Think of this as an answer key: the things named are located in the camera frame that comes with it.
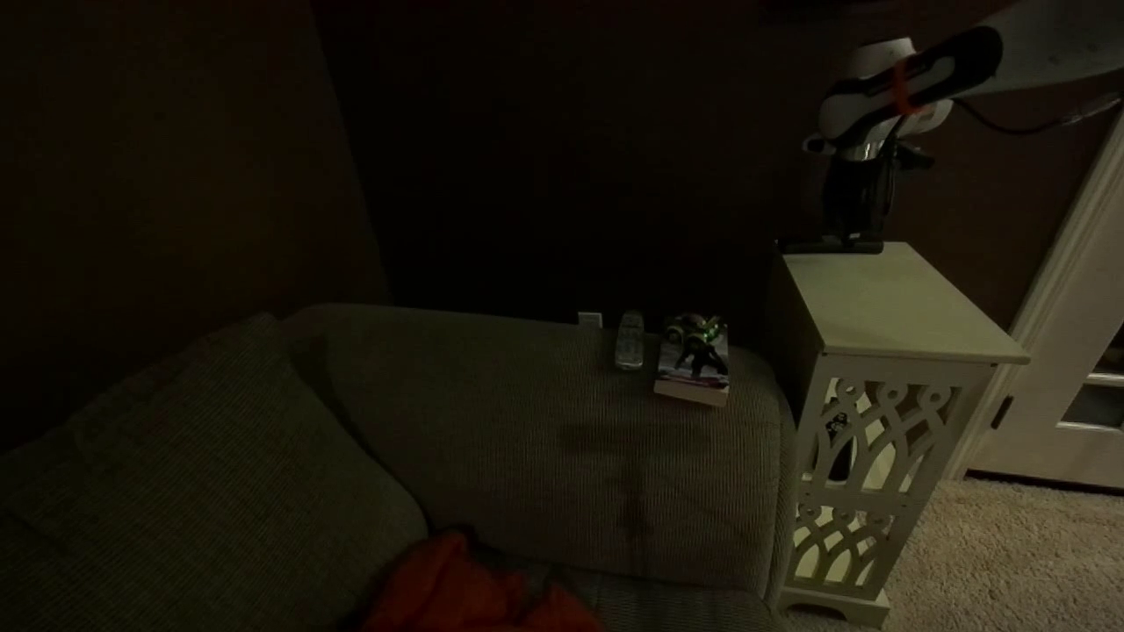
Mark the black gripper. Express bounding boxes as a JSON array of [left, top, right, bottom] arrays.
[[806, 130, 937, 245]]

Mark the white lattice side cabinet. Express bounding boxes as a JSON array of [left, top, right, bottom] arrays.
[[768, 239, 1034, 632]]

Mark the small white remote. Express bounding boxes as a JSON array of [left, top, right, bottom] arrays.
[[613, 305, 651, 374]]

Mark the grey fabric sofa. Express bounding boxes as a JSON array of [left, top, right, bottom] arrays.
[[0, 300, 802, 632]]

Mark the grey sofa back cushion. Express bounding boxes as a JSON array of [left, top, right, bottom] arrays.
[[0, 312, 432, 632]]

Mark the book with colourful cover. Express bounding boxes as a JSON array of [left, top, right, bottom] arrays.
[[651, 312, 739, 415]]

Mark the white panelled door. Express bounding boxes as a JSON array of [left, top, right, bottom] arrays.
[[964, 109, 1124, 494]]

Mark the orange crumpled cloth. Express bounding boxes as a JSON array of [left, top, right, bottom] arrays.
[[339, 523, 613, 632]]

